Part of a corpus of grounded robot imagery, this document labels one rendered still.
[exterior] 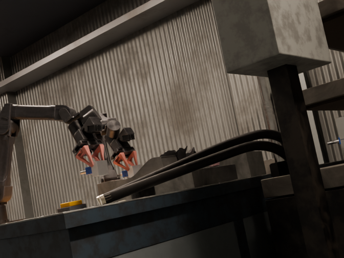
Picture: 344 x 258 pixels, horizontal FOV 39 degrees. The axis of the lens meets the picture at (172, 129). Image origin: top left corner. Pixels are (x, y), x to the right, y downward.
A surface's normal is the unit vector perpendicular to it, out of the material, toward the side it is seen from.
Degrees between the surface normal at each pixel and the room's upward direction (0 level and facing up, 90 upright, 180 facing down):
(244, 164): 90
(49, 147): 90
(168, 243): 90
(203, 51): 90
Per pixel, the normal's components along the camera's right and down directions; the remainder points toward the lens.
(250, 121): -0.64, 0.02
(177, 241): 0.73, -0.22
